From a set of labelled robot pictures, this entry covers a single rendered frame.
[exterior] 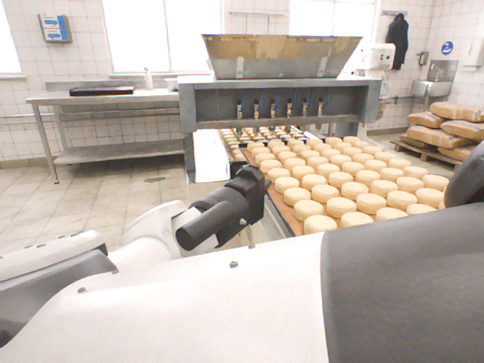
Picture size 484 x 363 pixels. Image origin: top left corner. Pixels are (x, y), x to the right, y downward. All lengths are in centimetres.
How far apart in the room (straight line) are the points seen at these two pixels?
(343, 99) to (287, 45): 32
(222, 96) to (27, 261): 94
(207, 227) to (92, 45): 379
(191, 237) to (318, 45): 87
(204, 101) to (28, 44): 333
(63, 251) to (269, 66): 97
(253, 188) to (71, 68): 374
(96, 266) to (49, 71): 407
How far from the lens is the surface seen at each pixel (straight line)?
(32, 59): 425
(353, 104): 127
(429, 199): 63
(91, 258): 18
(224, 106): 109
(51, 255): 20
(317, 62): 115
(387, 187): 64
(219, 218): 43
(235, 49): 104
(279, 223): 69
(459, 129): 416
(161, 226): 38
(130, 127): 417
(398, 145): 467
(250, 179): 56
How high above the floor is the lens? 126
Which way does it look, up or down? 23 degrees down
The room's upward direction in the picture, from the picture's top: straight up
